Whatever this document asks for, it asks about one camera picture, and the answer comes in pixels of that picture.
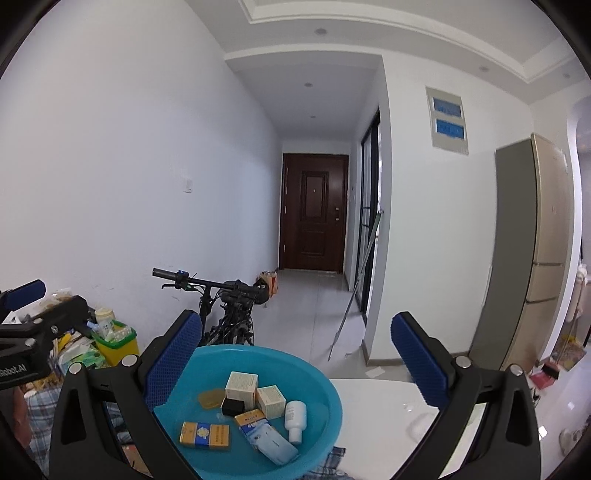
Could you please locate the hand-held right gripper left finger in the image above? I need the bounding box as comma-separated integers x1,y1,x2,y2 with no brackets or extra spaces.
48,309,204,480

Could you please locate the dark brown door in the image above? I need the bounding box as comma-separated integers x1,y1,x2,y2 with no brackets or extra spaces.
278,153,349,275

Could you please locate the person's left forearm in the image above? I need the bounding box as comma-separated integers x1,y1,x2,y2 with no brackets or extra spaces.
11,388,33,448

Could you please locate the small white bottle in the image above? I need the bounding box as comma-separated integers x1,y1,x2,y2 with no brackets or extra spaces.
284,401,308,445

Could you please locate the yellow printed bag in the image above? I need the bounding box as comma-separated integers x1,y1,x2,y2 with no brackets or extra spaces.
551,335,587,370

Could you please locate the black framed glass door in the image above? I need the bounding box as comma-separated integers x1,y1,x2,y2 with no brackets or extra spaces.
360,107,383,315

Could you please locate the tan plastic soap box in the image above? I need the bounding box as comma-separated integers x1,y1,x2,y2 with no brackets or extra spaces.
198,389,227,409

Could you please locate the gold and white cigarette box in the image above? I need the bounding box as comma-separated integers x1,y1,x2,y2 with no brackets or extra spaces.
234,408,269,437

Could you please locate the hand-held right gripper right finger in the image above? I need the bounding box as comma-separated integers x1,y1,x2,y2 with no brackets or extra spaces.
390,311,542,480

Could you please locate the gold and grey refrigerator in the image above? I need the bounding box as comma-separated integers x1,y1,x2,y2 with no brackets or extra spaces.
468,133,587,372

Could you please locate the blue plaid shirt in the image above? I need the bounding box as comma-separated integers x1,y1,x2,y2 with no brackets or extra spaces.
25,388,347,480

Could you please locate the blue plastic basin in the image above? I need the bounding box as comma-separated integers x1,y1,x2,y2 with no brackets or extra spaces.
152,344,343,480

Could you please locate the grey wall panel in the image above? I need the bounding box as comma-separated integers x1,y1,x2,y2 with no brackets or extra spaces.
425,85,469,155

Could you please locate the green tissue pack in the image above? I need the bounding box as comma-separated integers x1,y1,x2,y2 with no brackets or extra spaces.
65,353,107,370

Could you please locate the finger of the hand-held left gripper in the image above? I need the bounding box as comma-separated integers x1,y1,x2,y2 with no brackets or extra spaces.
0,279,47,324
21,295,91,352

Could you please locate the yellow and green bin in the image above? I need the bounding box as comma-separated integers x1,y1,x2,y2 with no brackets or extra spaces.
92,325,139,367

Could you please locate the light blue tissue pack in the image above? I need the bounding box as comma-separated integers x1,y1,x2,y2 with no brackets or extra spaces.
252,427,299,466

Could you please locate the metal mop pole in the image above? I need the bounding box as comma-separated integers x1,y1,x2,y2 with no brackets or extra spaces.
327,209,385,363

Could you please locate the red box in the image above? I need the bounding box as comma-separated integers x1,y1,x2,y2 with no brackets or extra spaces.
530,361,560,389

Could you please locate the black bicycle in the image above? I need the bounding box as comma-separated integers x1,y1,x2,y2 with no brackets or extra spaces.
152,267,271,347

